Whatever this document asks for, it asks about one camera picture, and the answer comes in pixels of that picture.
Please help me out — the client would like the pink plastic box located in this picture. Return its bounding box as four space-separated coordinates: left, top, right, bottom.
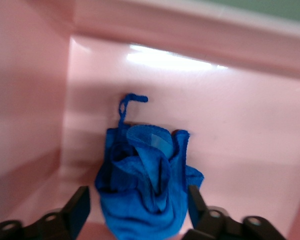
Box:
0 0 300 240

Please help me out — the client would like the blue cloth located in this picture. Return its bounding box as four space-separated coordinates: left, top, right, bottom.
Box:
94 92 205 240

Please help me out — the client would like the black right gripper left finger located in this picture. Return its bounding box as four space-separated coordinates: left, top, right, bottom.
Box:
0 185 91 240

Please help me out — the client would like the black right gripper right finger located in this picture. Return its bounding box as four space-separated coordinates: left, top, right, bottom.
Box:
182 184 288 240

